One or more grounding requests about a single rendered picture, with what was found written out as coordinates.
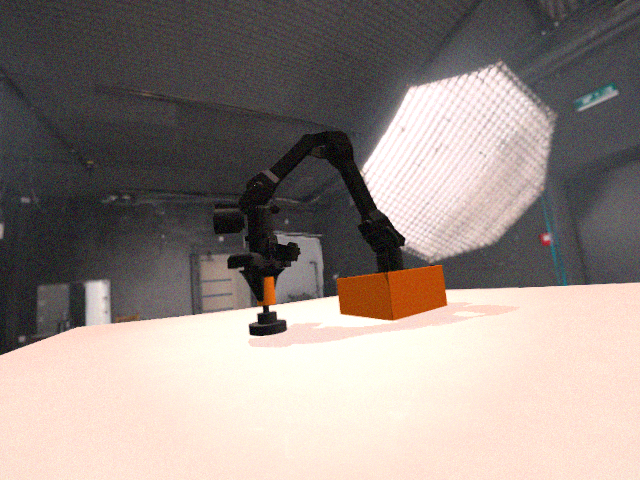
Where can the orange knob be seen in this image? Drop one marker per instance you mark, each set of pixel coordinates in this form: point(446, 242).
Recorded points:
point(269, 293)

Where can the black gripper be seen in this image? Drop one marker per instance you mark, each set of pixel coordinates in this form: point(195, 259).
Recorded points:
point(256, 267)

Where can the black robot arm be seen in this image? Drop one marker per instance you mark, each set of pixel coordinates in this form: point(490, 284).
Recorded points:
point(376, 228)

